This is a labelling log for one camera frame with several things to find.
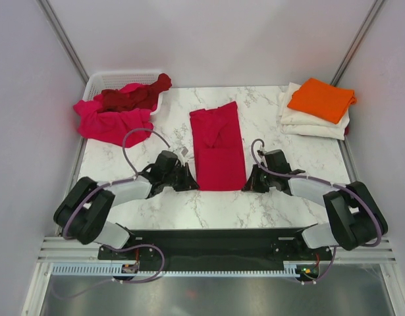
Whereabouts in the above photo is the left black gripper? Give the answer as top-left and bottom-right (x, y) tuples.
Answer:
(163, 163), (198, 192)

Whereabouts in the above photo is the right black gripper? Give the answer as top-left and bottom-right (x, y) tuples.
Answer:
(242, 163), (277, 193)

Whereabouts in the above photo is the crimson red t shirt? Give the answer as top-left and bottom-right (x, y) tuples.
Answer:
(190, 101), (246, 192)

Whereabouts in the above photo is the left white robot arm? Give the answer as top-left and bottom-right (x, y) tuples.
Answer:
(53, 147), (199, 259)

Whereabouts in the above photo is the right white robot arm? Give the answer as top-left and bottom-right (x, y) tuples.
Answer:
(242, 149), (389, 259)

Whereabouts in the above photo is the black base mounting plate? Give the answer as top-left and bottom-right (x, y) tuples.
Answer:
(98, 228), (332, 271)

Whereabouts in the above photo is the folded white t shirt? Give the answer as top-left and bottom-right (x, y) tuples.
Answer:
(277, 82), (350, 140)

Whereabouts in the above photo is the pink magenta t shirt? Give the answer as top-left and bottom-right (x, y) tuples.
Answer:
(73, 83), (153, 147)

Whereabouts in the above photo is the dark red t shirt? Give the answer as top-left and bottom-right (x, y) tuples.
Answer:
(99, 73), (172, 113)

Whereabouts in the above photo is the folded orange t shirt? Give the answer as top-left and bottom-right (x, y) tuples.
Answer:
(288, 78), (357, 124)

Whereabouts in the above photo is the white plastic laundry basket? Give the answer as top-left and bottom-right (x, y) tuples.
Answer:
(76, 70), (173, 119)

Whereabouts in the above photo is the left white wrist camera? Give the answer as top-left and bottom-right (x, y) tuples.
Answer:
(178, 147), (188, 157)

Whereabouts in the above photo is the white slotted cable duct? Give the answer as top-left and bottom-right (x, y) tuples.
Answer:
(51, 263), (318, 277)

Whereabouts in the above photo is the aluminium frame extrusion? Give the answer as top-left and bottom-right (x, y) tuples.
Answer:
(38, 237), (396, 264)

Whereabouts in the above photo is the right wall aluminium rail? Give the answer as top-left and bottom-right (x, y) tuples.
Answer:
(330, 0), (387, 87)

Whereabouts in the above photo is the wall aluminium rail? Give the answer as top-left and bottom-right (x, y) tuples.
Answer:
(330, 0), (387, 87)
(37, 0), (89, 84)

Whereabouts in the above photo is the left wall aluminium rail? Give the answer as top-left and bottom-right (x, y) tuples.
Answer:
(37, 0), (89, 84)

